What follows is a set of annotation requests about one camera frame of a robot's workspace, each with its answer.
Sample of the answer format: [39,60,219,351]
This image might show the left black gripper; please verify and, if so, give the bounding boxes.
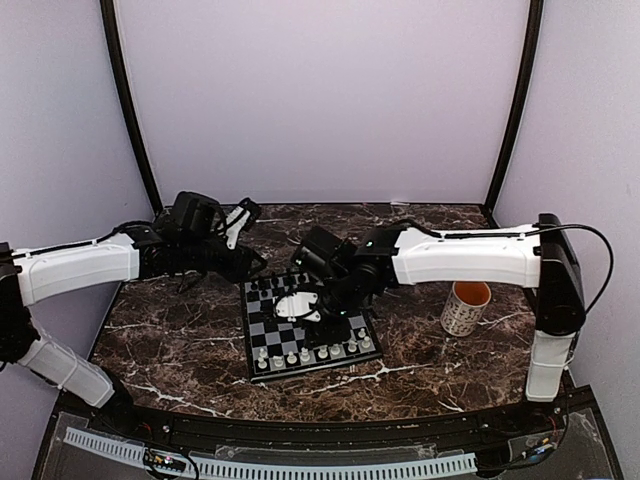
[181,233,268,284]

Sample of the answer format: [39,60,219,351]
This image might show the black grey chessboard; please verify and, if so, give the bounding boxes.
[240,269,383,383]

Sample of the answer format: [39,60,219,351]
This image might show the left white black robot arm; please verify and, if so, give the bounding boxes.
[1,191,267,436]

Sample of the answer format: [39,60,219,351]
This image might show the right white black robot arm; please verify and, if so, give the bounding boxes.
[274,213,591,434]

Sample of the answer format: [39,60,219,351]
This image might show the white patterned mug yellow inside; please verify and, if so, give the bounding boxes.
[440,281,492,337]

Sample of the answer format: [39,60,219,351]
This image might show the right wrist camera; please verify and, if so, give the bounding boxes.
[273,291,321,322]

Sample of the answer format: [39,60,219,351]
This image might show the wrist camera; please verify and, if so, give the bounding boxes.
[273,291,321,322]
[222,197,262,250]

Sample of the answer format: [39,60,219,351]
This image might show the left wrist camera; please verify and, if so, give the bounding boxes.
[222,197,262,250]

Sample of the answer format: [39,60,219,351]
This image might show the white slotted cable duct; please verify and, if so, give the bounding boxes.
[63,427,478,479]

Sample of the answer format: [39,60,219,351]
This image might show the black front rail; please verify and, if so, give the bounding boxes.
[91,403,567,452]

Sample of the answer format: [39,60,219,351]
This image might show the left black frame post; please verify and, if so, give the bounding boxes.
[99,0,163,214]

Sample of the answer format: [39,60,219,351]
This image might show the black frame post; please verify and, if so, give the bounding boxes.
[483,0,544,215]
[99,0,163,214]

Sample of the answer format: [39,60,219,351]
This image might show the right black frame post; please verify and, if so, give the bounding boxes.
[483,0,544,215]

